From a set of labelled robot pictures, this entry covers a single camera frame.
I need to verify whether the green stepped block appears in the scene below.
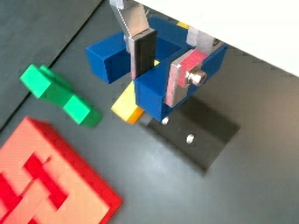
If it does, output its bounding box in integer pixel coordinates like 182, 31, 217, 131
20, 64, 102, 127

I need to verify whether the blue U-shaped block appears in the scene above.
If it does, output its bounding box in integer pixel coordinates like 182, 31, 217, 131
84, 16, 229, 123

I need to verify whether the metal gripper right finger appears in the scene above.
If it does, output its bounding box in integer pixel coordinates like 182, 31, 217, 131
164, 27, 224, 108

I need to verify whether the red slotted base block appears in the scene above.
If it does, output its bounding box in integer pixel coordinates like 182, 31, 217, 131
0, 117, 122, 224

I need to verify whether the black angle fixture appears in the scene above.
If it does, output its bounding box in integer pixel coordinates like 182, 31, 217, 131
137, 96, 238, 176

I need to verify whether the yellow bar block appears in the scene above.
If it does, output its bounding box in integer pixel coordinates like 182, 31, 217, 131
110, 17, 189, 124

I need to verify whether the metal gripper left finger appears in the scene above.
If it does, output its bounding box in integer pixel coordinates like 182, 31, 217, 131
109, 0, 157, 80

